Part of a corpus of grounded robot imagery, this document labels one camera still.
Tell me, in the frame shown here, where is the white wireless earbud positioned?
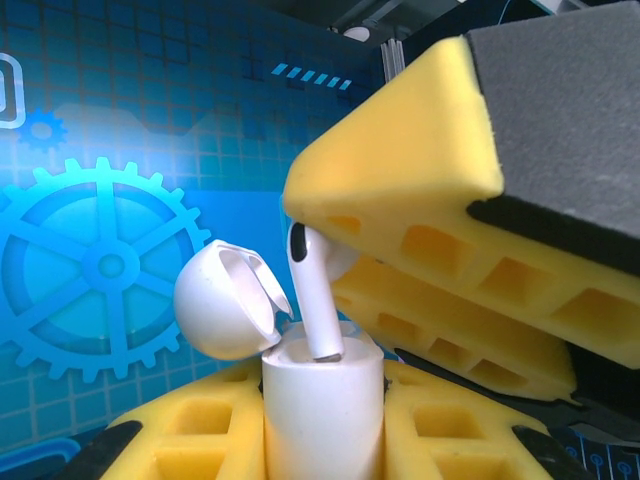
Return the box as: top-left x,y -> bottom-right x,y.
285,221 -> 361,364

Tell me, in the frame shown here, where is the white earbud charging case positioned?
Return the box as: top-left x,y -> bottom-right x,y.
172,238 -> 386,480

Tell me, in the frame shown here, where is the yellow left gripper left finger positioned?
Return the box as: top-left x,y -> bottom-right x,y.
62,359 -> 266,480

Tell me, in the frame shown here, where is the blue gear print backdrop panel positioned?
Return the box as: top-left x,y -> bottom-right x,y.
0,0 -> 386,480

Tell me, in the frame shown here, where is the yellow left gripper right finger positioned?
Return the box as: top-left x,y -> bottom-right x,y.
382,359 -> 594,480

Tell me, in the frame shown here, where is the aluminium frame post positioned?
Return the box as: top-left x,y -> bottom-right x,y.
380,38 -> 405,81

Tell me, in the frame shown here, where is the blue circuit print backdrop panel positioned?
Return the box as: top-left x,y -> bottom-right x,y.
569,427 -> 640,480

